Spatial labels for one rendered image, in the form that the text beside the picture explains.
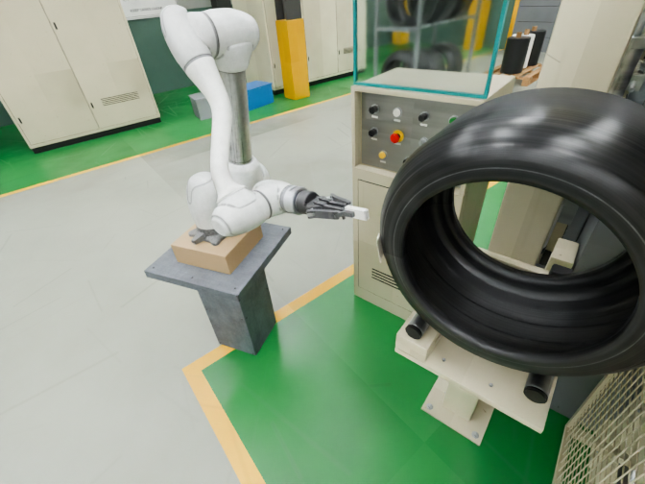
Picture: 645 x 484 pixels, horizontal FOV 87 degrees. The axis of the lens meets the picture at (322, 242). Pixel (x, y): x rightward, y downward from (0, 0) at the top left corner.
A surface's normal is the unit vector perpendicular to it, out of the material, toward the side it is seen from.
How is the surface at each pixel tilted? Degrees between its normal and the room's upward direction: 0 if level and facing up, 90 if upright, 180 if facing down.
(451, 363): 0
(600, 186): 80
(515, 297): 36
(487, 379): 0
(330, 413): 0
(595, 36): 90
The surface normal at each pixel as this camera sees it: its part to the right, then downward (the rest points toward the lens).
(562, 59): -0.62, 0.50
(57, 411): -0.07, -0.79
